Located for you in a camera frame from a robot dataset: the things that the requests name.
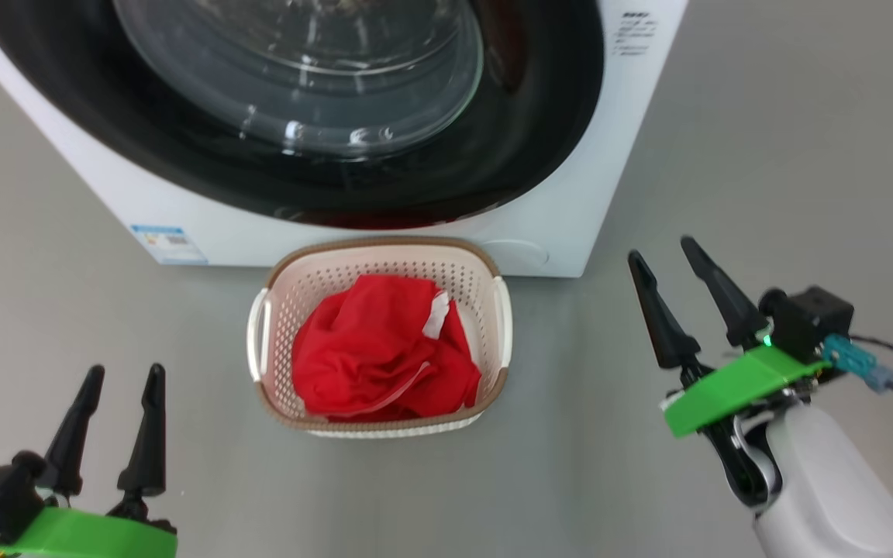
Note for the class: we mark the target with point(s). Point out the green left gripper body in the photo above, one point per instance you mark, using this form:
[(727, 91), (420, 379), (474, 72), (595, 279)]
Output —
[(82, 536)]

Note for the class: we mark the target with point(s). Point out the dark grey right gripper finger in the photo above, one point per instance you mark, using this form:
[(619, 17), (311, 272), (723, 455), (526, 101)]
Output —
[(663, 325), (729, 306)]

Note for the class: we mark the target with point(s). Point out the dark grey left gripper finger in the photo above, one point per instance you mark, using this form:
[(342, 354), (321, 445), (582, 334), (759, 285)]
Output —
[(148, 449), (70, 442)]

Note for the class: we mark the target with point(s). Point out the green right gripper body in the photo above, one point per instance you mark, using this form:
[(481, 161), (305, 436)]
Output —
[(733, 387)]

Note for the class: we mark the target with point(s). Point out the washing machine glass door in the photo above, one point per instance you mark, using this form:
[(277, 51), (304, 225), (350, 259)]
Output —
[(532, 116)]

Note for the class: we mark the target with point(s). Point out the red cloth garment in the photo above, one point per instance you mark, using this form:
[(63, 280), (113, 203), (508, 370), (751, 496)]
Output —
[(377, 349)]

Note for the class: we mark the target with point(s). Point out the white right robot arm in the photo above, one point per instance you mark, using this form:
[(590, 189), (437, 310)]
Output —
[(834, 496)]

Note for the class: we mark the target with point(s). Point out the cream perforated laundry basket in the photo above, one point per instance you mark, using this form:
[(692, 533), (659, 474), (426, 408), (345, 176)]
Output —
[(284, 310)]

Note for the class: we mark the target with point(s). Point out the white front-load washing machine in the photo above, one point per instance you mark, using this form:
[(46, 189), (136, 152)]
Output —
[(144, 201)]

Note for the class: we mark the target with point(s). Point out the round white filter cover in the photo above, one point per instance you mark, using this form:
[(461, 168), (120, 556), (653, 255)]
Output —
[(520, 256)]

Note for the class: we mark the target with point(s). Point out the blue energy label sticker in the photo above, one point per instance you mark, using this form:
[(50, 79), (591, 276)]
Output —
[(167, 244)]

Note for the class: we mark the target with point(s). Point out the printed text notice label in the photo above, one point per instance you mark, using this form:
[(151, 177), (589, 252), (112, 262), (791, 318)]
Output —
[(636, 32)]

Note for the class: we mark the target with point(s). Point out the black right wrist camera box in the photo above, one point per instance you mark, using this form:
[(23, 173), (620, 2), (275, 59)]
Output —
[(811, 318)]

